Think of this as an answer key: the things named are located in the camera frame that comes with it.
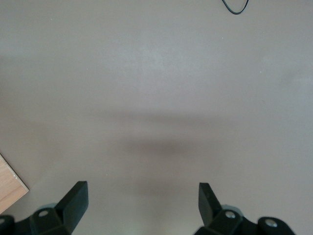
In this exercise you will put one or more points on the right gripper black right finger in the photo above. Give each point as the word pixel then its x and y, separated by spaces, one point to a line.
pixel 210 213

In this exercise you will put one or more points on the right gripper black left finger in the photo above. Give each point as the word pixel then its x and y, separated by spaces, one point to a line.
pixel 73 208

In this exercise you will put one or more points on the wooden drawer cabinet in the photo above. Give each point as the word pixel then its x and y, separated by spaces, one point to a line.
pixel 9 186

